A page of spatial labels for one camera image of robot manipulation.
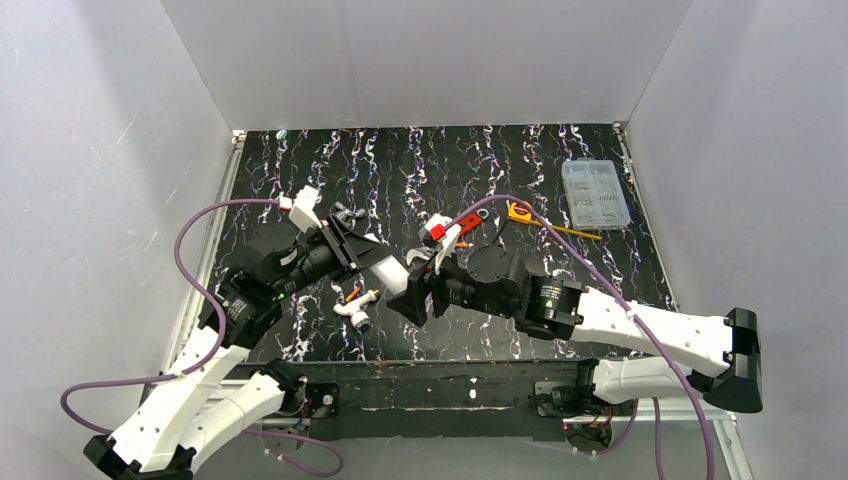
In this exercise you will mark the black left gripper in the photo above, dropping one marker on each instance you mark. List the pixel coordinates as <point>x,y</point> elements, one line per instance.
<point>342,244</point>

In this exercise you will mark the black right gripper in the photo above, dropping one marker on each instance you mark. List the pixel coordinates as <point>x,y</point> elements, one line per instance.
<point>428,295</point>

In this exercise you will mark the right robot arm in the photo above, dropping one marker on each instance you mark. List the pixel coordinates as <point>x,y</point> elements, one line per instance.
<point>716,357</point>

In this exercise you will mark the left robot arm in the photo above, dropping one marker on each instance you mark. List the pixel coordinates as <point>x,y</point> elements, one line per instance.
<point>172,433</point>

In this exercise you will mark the white plastic valve fitting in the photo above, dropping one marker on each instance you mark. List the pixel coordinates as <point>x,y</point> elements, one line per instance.
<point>355,311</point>

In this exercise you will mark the yellow tape measure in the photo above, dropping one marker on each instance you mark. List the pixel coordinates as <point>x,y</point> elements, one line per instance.
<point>517,213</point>

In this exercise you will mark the clear plastic screw box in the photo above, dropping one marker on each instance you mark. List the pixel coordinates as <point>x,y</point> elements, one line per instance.
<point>594,195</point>

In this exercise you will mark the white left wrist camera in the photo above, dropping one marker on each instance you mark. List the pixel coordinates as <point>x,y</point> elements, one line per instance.
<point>300,208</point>

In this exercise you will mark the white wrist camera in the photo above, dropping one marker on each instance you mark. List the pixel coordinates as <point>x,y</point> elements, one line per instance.
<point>439,236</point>
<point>300,208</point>

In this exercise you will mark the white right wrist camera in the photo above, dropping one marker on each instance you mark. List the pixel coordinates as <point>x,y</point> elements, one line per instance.
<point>439,236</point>

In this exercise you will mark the red handled ratchet wrench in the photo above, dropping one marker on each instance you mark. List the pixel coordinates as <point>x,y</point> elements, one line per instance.
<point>473,220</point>

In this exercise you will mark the black cable tie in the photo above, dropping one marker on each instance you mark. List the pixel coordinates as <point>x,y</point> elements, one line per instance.
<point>502,226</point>

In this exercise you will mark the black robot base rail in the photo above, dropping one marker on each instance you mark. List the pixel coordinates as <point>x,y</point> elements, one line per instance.
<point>427,399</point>

